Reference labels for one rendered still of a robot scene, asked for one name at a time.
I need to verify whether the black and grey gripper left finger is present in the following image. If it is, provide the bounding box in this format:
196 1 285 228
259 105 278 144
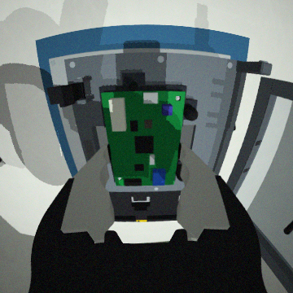
28 143 115 293

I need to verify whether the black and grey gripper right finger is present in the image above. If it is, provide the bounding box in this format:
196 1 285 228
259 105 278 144
177 142 267 293

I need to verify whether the green circuit board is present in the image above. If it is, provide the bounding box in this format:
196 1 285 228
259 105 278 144
101 91 186 186

